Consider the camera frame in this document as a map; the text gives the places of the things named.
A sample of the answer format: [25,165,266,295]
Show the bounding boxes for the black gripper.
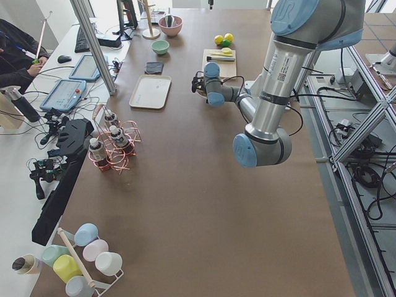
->
[192,71,205,93]

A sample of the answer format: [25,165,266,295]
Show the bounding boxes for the white round plate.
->
[196,90,207,98]

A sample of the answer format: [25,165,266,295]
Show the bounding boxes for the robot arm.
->
[192,1,365,168]

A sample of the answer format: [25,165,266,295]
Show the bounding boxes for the cream rabbit tray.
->
[129,74,171,110]

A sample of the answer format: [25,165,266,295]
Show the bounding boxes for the steel muddler black tip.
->
[206,56,236,62]

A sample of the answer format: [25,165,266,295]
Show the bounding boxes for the wooden cutting board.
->
[202,49,237,79]

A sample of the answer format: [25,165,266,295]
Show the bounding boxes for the yellow plastic knife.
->
[210,51,233,57]

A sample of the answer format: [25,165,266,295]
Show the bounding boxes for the lemon slice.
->
[222,48,233,55]

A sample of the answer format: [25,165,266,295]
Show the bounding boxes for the grey folded cloth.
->
[145,61,164,74]

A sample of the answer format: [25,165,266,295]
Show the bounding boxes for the green lime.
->
[220,40,231,47]

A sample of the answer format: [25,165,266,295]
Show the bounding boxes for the yellow lemon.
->
[213,35,224,45]
[223,33,234,43]

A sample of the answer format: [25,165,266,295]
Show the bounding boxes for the green bowl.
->
[152,40,170,55]

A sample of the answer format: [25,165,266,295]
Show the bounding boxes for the pink bowl with ice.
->
[158,15,183,37]

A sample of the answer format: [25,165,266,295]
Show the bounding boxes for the wooden stand round base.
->
[139,0,161,40]

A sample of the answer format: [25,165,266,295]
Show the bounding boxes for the steel ice scoop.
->
[165,8,174,28]

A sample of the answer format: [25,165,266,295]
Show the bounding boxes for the blue teach pendant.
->
[40,79,86,112]
[69,54,100,82]

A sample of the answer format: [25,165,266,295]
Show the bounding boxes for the black keyboard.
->
[74,27,90,53]

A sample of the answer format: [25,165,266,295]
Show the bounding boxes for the black computer mouse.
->
[57,55,72,64]

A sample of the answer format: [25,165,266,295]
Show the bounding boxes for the pink stick held by person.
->
[32,11,53,64]

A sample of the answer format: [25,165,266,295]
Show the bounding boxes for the black thermos bottle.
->
[4,87,40,123]

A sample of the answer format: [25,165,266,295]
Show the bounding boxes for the person in black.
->
[1,19,50,93]

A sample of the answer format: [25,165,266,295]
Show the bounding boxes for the blue cup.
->
[74,223,98,247]

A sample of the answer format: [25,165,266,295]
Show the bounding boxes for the pink cup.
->
[82,239,109,262]

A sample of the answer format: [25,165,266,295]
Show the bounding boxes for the white cup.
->
[95,252,123,276]

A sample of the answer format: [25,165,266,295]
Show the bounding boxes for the green cup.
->
[41,244,69,267]

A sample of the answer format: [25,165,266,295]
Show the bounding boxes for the yellow cup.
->
[53,254,82,283]

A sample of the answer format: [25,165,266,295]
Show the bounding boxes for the grey-blue cup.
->
[65,276,95,297]

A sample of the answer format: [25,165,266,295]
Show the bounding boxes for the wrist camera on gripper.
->
[191,76,200,93]

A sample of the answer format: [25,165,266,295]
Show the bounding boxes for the copper wire bottle rack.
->
[88,103,142,173]

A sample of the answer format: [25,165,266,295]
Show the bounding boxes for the aluminium frame post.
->
[70,0,116,95]

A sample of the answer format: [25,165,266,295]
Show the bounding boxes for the white wire cup rack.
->
[56,228,126,296]

